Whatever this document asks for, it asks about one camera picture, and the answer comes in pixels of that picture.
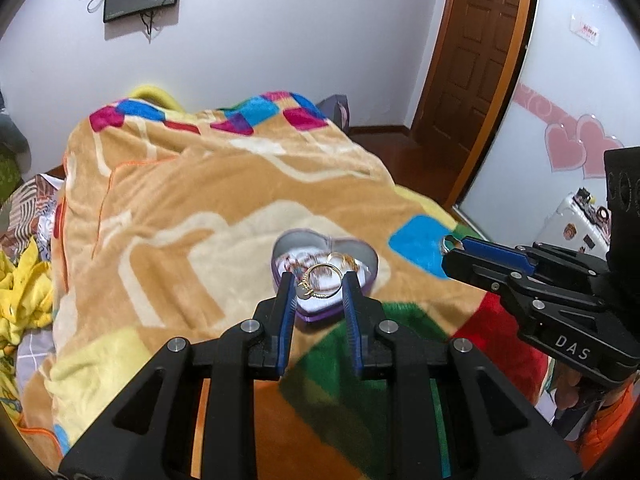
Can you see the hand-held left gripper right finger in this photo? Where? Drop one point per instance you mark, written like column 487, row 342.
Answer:
column 352, row 330

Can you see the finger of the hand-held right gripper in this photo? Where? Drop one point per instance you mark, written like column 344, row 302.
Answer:
column 475, row 267
column 495, row 250

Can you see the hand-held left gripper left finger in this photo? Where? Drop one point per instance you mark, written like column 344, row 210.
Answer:
column 286, row 330

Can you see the purple heart-shaped tin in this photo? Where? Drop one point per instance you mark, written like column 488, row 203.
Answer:
column 367, row 265

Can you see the person's right hand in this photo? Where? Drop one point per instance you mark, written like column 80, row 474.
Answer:
column 570, row 400

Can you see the white stickered suitcase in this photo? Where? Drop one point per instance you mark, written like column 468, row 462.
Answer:
column 565, row 220

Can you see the white wardrobe with pink hearts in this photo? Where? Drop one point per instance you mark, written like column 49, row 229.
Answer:
column 575, row 110

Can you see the colourful checked fleece blanket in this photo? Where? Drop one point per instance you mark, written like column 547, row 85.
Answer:
column 175, row 210

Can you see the brown wooden door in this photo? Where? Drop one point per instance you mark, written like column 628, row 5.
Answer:
column 475, row 60

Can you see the grey bag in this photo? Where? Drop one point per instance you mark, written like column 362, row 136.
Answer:
column 332, row 110

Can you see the white and red notice sticker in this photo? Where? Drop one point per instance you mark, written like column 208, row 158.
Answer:
column 586, row 31

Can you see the yellow printed blanket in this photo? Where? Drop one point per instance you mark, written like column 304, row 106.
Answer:
column 20, row 300

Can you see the yellow pillow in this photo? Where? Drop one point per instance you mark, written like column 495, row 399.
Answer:
column 150, row 94

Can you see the striped bedding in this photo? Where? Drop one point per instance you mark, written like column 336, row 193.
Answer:
column 35, row 210

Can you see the green patterned cloth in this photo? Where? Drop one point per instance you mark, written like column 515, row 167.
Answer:
column 9, row 175

